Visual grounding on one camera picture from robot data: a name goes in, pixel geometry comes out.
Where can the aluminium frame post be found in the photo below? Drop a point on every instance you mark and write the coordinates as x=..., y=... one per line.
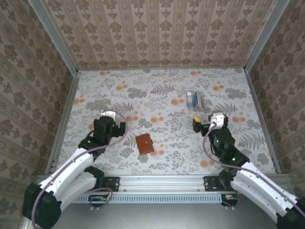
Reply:
x=264, y=35
x=56, y=35

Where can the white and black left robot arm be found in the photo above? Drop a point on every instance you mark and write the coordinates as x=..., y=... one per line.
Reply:
x=62, y=179

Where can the grey metal panel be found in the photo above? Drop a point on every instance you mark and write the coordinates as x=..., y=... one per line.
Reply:
x=162, y=217

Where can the blue credit card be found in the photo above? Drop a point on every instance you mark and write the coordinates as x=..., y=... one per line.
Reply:
x=196, y=99

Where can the clear acrylic card stand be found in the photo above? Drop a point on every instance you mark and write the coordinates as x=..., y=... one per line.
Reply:
x=200, y=108

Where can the aluminium table side rail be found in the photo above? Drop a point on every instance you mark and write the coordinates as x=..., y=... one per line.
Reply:
x=259, y=107
x=71, y=95

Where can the thin aluminium table rail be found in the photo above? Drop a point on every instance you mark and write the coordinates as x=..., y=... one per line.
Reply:
x=162, y=69

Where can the brown leather card holder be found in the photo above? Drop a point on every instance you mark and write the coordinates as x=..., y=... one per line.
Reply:
x=144, y=145

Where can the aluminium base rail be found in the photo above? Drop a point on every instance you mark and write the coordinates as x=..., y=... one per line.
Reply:
x=162, y=182

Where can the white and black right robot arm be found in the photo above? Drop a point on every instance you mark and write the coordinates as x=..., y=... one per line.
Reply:
x=257, y=190

